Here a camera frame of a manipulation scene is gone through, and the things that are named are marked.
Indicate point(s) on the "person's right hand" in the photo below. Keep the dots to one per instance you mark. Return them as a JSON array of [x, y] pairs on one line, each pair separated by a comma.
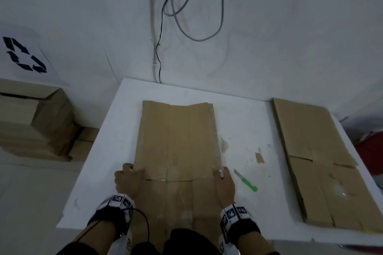
[[226, 189]]

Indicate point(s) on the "person's left hand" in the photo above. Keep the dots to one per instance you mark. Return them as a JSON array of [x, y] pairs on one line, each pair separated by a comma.
[[128, 181]]

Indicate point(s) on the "stack of boxes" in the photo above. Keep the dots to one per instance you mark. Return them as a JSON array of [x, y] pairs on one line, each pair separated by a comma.
[[24, 138]]

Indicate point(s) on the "person's right forearm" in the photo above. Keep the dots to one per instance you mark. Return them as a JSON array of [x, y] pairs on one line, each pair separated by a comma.
[[254, 244]]

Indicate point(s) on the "person's left forearm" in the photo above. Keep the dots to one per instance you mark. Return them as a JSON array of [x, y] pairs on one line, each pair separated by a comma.
[[98, 234]]

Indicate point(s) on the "person's black trouser legs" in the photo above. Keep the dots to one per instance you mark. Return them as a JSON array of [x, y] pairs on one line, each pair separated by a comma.
[[191, 243]]

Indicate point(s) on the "black marker wrist band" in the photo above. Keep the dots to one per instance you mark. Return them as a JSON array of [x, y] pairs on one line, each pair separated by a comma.
[[110, 213], [242, 225]]

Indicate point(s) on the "clear tape scrap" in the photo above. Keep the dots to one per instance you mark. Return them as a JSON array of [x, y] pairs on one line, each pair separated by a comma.
[[223, 145]]

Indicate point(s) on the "brown tape scrap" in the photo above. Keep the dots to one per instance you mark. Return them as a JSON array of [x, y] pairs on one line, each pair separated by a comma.
[[259, 158]]

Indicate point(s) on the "white table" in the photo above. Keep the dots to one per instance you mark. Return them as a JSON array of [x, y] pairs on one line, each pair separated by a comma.
[[254, 114]]

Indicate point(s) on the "red chair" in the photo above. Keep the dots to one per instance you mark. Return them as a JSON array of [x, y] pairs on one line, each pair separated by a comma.
[[371, 153]]

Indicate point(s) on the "white recycling symbol sign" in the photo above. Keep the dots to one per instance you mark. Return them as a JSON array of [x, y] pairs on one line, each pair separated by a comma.
[[24, 54]]

